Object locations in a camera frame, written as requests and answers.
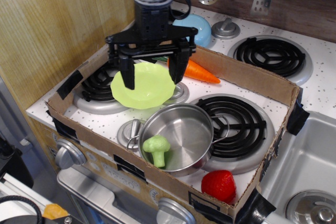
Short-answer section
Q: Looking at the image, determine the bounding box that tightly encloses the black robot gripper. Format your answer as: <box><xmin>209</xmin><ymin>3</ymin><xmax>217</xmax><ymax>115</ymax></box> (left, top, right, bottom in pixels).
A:
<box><xmin>105</xmin><ymin>6</ymin><xmax>198</xmax><ymax>90</ymax></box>

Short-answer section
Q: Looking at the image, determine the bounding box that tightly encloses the green toy broccoli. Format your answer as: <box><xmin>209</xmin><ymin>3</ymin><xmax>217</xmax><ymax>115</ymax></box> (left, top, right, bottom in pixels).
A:
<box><xmin>142</xmin><ymin>135</ymin><xmax>171</xmax><ymax>168</ymax></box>

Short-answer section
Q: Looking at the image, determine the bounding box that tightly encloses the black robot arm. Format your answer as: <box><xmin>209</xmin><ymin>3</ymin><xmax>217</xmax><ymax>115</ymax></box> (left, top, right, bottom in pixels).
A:
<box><xmin>106</xmin><ymin>0</ymin><xmax>198</xmax><ymax>90</ymax></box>

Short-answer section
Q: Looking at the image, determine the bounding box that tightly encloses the stainless steel pan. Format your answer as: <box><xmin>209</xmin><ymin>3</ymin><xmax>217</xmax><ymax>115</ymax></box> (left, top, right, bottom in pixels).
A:
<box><xmin>138</xmin><ymin>103</ymin><xmax>214</xmax><ymax>177</ymax></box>

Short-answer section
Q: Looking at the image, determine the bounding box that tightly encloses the light green plastic plate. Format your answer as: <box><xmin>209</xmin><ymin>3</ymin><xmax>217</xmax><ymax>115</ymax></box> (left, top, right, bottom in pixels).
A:
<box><xmin>110</xmin><ymin>62</ymin><xmax>175</xmax><ymax>110</ymax></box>

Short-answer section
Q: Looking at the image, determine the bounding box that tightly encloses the orange toy carrot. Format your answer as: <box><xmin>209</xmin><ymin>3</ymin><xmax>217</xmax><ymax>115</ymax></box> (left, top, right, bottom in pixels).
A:
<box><xmin>153</xmin><ymin>56</ymin><xmax>221</xmax><ymax>84</ymax></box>

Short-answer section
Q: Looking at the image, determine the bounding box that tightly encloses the silver stove top knob middle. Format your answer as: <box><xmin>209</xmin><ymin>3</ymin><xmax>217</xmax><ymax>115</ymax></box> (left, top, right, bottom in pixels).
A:
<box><xmin>163</xmin><ymin>82</ymin><xmax>190</xmax><ymax>105</ymax></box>

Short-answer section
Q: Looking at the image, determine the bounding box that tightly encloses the silver stove knob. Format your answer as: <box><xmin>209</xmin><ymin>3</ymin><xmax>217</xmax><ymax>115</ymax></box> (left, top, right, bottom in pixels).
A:
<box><xmin>163</xmin><ymin>82</ymin><xmax>190</xmax><ymax>105</ymax></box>
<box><xmin>117</xmin><ymin>119</ymin><xmax>145</xmax><ymax>152</ymax></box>
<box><xmin>212</xmin><ymin>18</ymin><xmax>240</xmax><ymax>39</ymax></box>

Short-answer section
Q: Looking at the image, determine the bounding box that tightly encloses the light blue plastic bowl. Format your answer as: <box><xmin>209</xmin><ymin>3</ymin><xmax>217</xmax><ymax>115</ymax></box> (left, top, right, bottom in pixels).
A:
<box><xmin>172</xmin><ymin>14</ymin><xmax>211</xmax><ymax>48</ymax></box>

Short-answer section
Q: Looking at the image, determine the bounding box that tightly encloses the front left black burner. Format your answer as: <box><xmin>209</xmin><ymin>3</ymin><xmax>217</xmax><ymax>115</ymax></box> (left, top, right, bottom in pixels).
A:
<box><xmin>73</xmin><ymin>62</ymin><xmax>128</xmax><ymax>115</ymax></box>

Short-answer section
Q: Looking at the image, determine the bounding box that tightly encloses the silver stove top knob front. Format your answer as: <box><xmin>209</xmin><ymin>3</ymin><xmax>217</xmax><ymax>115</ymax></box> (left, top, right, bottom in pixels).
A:
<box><xmin>117</xmin><ymin>119</ymin><xmax>145</xmax><ymax>152</ymax></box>

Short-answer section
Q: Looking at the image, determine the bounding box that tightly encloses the silver stove top knob back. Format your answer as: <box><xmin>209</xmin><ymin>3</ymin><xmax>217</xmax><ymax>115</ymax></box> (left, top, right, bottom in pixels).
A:
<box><xmin>212</xmin><ymin>18</ymin><xmax>240</xmax><ymax>39</ymax></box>

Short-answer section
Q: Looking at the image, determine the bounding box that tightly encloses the brown cardboard fence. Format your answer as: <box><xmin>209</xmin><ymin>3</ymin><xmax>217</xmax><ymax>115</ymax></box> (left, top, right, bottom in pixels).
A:
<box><xmin>47</xmin><ymin>47</ymin><xmax>308</xmax><ymax>223</ymax></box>

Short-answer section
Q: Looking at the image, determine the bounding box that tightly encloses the front right black burner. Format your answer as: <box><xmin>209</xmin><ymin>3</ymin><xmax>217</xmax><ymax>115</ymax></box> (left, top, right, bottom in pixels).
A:
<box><xmin>192</xmin><ymin>94</ymin><xmax>275</xmax><ymax>175</ymax></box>

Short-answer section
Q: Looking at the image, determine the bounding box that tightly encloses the hanging silver slotted spatula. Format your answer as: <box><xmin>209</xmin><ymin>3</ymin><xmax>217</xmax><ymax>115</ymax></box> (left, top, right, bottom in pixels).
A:
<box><xmin>250</xmin><ymin>0</ymin><xmax>272</xmax><ymax>17</ymax></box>

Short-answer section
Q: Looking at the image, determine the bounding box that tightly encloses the silver oven knob left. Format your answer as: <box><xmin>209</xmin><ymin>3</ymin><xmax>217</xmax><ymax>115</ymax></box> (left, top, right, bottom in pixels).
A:
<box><xmin>55</xmin><ymin>139</ymin><xmax>87</xmax><ymax>169</ymax></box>

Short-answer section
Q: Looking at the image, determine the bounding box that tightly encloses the silver oven knob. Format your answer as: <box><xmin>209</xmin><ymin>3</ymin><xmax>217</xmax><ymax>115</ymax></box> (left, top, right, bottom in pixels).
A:
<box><xmin>156</xmin><ymin>197</ymin><xmax>196</xmax><ymax>224</ymax></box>
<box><xmin>55</xmin><ymin>139</ymin><xmax>87</xmax><ymax>169</ymax></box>

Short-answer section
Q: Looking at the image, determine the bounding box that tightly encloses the back right black burner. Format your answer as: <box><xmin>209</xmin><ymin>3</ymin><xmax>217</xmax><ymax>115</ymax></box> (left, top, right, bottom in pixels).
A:
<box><xmin>227</xmin><ymin>35</ymin><xmax>313</xmax><ymax>86</ymax></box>

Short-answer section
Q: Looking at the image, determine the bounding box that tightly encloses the red toy strawberry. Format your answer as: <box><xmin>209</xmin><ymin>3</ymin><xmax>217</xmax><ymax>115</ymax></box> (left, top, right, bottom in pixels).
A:
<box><xmin>201</xmin><ymin>170</ymin><xmax>236</xmax><ymax>204</ymax></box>

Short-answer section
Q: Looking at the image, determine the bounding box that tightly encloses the silver oven knob right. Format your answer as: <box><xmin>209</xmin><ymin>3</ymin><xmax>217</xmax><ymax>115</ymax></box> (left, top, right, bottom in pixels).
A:
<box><xmin>156</xmin><ymin>197</ymin><xmax>196</xmax><ymax>224</ymax></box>

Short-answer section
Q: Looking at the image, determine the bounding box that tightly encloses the orange object bottom left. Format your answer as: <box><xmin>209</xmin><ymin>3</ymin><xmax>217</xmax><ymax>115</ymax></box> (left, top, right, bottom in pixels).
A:
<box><xmin>42</xmin><ymin>204</ymin><xmax>69</xmax><ymax>220</ymax></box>

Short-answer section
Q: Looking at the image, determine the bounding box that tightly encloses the silver sink basin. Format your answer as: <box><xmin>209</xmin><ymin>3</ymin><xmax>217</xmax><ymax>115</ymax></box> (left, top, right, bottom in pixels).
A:
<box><xmin>260</xmin><ymin>112</ymin><xmax>335</xmax><ymax>223</ymax></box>

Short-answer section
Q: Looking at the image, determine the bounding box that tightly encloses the silver sink drain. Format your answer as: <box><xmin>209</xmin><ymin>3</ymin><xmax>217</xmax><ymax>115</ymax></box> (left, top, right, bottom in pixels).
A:
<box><xmin>285</xmin><ymin>190</ymin><xmax>335</xmax><ymax>223</ymax></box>

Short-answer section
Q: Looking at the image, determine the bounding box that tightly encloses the silver oven door handle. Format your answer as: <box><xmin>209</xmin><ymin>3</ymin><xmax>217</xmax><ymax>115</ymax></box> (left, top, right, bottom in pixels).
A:
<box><xmin>57</xmin><ymin>168</ymin><xmax>138</xmax><ymax>223</ymax></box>

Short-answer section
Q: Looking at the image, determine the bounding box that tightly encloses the black cable bottom left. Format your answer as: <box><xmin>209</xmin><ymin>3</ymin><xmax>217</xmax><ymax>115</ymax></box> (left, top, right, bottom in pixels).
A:
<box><xmin>0</xmin><ymin>195</ymin><xmax>43</xmax><ymax>224</ymax></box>

